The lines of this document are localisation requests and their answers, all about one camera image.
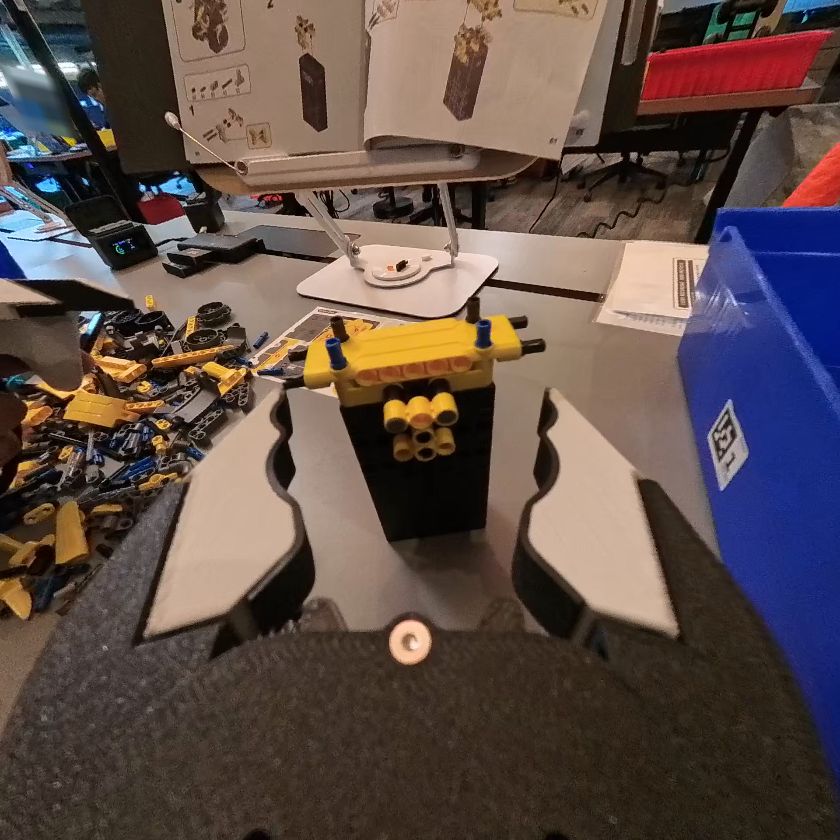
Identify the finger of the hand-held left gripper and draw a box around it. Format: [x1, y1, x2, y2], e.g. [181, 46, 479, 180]
[0, 277, 137, 322]

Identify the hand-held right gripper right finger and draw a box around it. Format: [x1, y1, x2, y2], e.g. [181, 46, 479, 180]
[511, 386, 683, 654]

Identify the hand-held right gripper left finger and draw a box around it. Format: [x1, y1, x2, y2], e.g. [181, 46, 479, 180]
[133, 387, 317, 659]

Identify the pile of brick parts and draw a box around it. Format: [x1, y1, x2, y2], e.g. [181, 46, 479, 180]
[0, 298, 270, 621]

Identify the black and yellow brick assembly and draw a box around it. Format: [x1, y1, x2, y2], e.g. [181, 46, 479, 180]
[304, 295, 547, 542]

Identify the person's left hand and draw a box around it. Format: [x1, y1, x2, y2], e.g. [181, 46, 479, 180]
[0, 354, 32, 500]

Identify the black charger case with display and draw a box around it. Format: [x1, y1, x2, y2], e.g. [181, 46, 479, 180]
[66, 197, 158, 270]

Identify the black power adapter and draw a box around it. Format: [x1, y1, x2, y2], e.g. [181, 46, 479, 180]
[182, 197, 225, 234]

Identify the black docking hub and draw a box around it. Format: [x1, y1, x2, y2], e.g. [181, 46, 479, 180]
[162, 235, 266, 278]

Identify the yellow and grey sticker sheet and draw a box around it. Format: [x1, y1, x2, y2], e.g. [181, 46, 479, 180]
[249, 305, 388, 385]

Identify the blue storage bin white tag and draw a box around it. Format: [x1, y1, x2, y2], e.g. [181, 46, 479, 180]
[678, 209, 840, 775]

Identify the black divider panel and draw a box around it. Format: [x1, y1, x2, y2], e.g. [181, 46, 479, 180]
[82, 0, 191, 175]

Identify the laminated paper sheet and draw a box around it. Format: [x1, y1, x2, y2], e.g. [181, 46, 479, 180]
[594, 241, 710, 337]

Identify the white book stand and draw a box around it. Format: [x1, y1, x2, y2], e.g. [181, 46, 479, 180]
[164, 112, 536, 319]

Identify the red bag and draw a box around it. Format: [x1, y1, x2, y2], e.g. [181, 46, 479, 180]
[784, 144, 840, 207]

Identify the open instruction booklet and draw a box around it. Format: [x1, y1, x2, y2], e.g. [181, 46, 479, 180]
[161, 0, 608, 165]

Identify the red bin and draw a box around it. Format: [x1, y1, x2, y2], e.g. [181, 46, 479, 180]
[640, 29, 834, 102]

